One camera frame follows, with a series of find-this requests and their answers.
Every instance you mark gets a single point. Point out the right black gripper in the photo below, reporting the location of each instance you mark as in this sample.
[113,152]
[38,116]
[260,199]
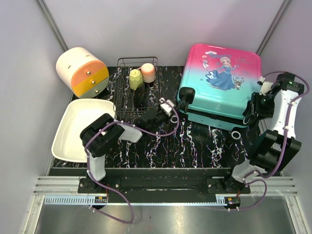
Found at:
[255,107]

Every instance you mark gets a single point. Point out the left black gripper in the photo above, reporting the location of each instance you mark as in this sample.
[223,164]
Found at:
[167,119]

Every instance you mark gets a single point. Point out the pink teal cartoon suitcase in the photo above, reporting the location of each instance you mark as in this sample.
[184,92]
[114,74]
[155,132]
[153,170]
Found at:
[216,85]

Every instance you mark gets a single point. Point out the white rectangular tray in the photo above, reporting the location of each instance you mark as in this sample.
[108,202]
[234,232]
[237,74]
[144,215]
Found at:
[79,114]

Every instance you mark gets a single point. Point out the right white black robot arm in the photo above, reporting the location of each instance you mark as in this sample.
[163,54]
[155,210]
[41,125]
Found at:
[277,145]

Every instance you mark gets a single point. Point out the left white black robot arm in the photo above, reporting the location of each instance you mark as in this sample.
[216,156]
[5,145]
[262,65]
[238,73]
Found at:
[104,133]

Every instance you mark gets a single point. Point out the black object in basket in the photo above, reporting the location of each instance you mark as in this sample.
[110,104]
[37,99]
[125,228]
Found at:
[138,98]

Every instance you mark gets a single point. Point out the black marble pattern mat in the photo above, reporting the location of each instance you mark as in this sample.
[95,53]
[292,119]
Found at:
[193,145]

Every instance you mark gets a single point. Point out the yellow faceted cup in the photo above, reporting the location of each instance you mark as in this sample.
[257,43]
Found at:
[135,79]

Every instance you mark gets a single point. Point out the pink ribbed cup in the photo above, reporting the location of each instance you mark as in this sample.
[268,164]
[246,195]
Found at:
[148,72]

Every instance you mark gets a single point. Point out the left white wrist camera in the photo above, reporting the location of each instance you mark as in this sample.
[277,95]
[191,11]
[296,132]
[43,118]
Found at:
[167,106]

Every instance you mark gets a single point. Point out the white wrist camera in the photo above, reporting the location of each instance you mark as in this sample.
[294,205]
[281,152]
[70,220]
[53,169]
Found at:
[167,106]
[266,86]

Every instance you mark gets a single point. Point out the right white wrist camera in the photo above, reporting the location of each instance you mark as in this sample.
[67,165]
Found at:
[266,86]

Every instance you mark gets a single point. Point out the black wire basket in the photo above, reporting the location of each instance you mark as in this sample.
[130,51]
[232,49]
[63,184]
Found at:
[130,103]

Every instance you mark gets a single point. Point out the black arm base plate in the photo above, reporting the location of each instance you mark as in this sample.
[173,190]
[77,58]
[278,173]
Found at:
[203,180]

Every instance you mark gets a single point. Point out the aluminium frame rail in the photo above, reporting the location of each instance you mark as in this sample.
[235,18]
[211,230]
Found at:
[69,191]

